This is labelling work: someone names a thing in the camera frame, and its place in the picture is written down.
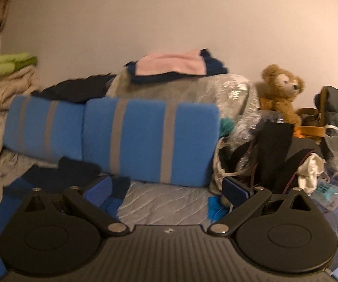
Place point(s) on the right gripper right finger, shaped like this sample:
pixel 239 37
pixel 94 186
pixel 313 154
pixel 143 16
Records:
pixel 246 202

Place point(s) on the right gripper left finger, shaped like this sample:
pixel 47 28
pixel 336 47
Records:
pixel 98 203

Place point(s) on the dark blue fleece garment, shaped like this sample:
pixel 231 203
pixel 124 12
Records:
pixel 52 180

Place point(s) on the white cloth bag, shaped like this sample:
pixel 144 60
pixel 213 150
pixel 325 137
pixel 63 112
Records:
pixel 219 173

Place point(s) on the grey quilted bed cover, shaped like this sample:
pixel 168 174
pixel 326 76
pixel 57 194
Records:
pixel 144 203

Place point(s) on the left blue striped pillow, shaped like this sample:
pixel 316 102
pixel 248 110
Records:
pixel 43 129

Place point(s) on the blue striped pillow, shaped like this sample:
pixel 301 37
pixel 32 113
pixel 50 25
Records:
pixel 153 141
pixel 43 129

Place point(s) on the right blue striped pillow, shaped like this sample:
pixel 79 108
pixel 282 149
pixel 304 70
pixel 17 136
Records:
pixel 153 141

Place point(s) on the beige quilted blanket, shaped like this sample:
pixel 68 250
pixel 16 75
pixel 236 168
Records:
pixel 1 117

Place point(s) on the grey plastic-covered bundle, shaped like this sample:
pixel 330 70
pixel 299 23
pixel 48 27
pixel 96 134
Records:
pixel 235 96

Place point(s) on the brown teddy bear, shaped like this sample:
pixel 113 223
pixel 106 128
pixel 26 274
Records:
pixel 283 89

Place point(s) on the dark grey backpack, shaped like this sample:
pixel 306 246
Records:
pixel 326 101

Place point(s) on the navy folded garment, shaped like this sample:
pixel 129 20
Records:
pixel 213 67

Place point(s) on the pink folded towel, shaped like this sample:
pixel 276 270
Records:
pixel 190 63

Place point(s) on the black bag with straps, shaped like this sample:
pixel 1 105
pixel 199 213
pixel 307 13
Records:
pixel 275 157

